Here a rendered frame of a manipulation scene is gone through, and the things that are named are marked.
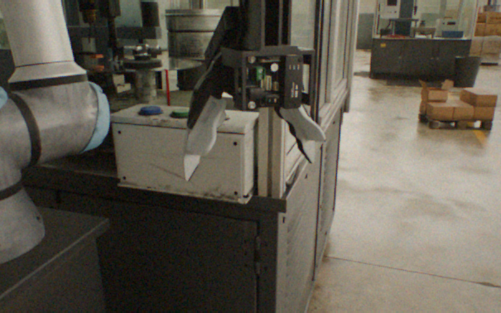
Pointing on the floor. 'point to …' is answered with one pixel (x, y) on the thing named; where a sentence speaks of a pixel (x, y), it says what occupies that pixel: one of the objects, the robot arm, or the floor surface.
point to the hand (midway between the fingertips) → (250, 170)
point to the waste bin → (465, 71)
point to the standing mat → (412, 84)
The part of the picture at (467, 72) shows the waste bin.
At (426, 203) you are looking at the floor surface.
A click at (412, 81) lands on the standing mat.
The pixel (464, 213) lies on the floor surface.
